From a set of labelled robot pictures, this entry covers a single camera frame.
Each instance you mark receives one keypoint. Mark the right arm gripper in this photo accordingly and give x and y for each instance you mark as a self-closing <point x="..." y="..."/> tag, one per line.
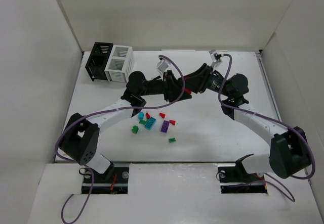
<point x="205" y="78"/>

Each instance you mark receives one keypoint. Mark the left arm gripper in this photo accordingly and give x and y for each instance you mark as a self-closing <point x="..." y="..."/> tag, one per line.
<point x="168" y="87"/>

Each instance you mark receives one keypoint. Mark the red flower lego piece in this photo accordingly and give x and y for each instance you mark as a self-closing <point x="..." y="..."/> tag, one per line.
<point x="187" y="85"/>

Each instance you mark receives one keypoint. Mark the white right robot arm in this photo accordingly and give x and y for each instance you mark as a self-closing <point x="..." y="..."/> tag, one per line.
<point x="289" y="151"/>

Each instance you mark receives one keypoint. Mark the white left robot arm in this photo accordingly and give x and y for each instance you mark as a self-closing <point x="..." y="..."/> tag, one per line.
<point x="79" y="140"/>

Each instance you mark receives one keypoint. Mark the purple flat lego brick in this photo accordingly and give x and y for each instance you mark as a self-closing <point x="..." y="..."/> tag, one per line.
<point x="164" y="126"/>

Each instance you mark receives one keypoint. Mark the teal flat lego brick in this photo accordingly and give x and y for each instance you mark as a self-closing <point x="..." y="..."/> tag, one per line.
<point x="150" y="123"/>

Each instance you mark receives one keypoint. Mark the small teal lego piece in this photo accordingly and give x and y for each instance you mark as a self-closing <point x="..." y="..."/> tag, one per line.
<point x="141" y="116"/>

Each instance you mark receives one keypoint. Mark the green lego block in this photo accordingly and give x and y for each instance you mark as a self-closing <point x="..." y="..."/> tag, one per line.
<point x="135" y="129"/>

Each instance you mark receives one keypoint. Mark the white slotted container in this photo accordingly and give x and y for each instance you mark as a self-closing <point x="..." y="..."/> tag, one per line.
<point x="120" y="64"/>

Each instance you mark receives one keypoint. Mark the black slotted container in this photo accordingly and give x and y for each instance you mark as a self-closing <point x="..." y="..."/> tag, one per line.
<point x="97" y="61"/>

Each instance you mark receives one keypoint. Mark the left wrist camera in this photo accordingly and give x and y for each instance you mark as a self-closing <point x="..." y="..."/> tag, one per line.
<point x="162" y="65"/>

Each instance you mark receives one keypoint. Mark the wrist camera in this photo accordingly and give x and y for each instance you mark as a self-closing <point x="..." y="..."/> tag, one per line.
<point x="216" y="58"/>
<point x="162" y="65"/>

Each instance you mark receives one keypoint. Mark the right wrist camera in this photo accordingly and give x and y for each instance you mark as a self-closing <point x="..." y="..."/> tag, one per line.
<point x="216" y="58"/>

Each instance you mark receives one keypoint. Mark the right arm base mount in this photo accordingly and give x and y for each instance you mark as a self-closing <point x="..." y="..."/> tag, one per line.
<point x="234" y="180"/>

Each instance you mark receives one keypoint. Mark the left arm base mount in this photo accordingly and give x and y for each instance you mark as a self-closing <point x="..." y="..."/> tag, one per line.
<point x="115" y="185"/>

